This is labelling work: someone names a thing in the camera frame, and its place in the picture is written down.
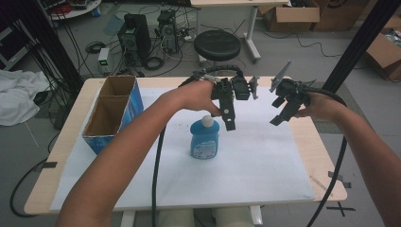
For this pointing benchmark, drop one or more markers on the blue bottle with white cap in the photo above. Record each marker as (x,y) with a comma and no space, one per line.
(205,142)

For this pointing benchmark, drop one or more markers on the light wooden table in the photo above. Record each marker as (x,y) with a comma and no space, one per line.
(72,126)

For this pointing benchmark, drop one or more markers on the person's right hand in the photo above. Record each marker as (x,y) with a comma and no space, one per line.
(324,107)

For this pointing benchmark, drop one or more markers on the open brown cardboard box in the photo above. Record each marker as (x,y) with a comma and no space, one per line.
(293,15)

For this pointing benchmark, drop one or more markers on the large black computer tower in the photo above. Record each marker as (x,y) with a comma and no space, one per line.
(135,38)

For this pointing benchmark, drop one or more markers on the black round stool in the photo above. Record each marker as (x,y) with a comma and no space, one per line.
(217,45)

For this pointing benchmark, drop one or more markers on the closed brown cardboard box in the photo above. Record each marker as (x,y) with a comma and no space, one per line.
(340,14)

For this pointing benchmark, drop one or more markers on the person's left hand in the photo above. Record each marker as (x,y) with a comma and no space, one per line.
(197,96)

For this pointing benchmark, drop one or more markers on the small white device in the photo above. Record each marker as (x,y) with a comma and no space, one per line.
(104,60)

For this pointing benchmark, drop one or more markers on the small black computer tower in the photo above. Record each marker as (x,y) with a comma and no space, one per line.
(167,30)

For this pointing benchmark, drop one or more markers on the white paper sheet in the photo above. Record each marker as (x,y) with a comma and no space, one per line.
(252,164)

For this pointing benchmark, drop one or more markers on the black tape strip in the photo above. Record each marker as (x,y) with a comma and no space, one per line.
(48,164)
(339,179)

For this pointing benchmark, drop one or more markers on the black metal pole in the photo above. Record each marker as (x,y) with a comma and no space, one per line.
(359,41)

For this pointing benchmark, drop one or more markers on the blue cardboard box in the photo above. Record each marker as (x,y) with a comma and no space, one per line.
(129,110)

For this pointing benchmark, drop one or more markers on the white cloth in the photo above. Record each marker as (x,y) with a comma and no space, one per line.
(19,94)

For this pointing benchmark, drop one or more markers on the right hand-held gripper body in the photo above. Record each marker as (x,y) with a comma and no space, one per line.
(293,91)

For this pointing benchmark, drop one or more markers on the cardboard box with contents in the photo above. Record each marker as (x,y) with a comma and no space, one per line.
(383,53)

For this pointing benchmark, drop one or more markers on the round white table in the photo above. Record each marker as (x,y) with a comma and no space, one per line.
(75,11)

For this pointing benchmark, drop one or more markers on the black tape cross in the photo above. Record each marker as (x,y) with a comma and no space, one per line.
(340,209)

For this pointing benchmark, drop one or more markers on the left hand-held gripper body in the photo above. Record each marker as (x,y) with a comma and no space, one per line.
(225,88)

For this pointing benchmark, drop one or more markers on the white desk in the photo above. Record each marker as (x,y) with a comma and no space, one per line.
(252,28)

